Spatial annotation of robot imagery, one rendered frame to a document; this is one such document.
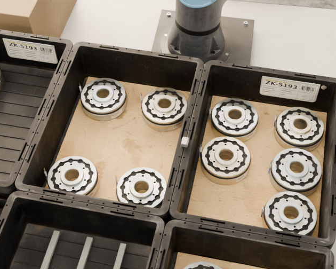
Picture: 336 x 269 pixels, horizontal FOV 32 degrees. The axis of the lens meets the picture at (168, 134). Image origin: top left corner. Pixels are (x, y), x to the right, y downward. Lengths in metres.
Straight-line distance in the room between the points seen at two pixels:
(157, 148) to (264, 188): 0.24
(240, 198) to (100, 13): 0.79
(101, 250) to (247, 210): 0.30
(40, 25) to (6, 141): 0.36
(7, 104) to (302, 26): 0.85
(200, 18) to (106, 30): 0.36
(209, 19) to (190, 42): 0.08
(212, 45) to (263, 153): 0.38
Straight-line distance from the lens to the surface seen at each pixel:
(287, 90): 1.33
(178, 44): 1.55
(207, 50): 1.53
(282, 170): 1.23
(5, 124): 1.38
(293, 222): 1.17
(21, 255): 1.20
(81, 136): 1.32
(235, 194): 1.23
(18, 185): 1.16
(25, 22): 1.52
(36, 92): 1.43
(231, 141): 1.26
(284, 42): 1.70
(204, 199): 1.22
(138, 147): 1.29
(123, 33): 1.71
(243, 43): 1.62
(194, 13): 1.46
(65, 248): 1.19
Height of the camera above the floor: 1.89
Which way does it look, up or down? 54 degrees down
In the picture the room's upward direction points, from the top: 2 degrees counter-clockwise
